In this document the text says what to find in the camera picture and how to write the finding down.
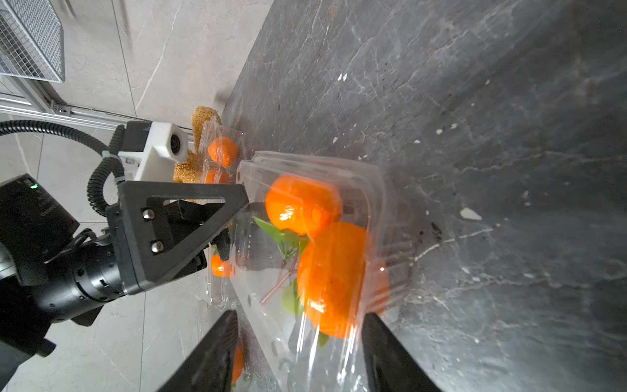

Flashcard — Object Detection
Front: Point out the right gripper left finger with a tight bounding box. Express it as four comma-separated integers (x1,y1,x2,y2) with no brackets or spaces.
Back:
158,310,238,392

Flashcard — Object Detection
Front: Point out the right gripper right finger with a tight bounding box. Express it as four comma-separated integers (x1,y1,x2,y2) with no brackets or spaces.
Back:
361,312,441,392

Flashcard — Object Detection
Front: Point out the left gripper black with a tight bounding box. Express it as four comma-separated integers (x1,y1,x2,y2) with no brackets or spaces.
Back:
34,181,248,326

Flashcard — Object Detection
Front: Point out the leafy twin oranges container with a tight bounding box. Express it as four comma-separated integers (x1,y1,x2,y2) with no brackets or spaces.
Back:
231,345,245,385
265,175,390,339

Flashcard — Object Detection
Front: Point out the clear clamshell container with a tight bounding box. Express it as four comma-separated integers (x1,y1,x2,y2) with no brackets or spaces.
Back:
199,121,247,184
206,245,238,311
231,151,392,391

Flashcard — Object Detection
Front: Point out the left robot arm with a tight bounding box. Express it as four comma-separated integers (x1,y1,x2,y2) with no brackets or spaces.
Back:
1,174,248,384

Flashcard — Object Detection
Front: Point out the orange in middle container lower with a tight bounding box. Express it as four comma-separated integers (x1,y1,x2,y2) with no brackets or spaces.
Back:
211,254,231,278

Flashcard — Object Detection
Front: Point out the orange in container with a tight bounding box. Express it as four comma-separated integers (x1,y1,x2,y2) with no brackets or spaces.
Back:
211,254,231,278
203,168,232,185
207,137,239,168

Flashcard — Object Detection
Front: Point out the brown teddy bear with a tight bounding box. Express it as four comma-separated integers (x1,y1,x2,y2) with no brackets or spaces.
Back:
173,106,222,184

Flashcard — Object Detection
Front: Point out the orange in far container left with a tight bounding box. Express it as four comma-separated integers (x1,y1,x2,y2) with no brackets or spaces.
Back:
203,168,232,185

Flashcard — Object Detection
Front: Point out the orange in far container right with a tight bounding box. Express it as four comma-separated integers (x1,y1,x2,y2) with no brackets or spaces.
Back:
207,137,239,168

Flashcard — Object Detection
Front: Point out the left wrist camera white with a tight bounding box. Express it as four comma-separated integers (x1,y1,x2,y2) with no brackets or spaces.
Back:
119,121,189,182

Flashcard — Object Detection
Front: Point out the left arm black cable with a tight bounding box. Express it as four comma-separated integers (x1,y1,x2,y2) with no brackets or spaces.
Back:
0,119,127,217

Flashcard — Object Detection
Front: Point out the white wire wall basket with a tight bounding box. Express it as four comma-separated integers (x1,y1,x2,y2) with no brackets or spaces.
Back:
1,0,65,83

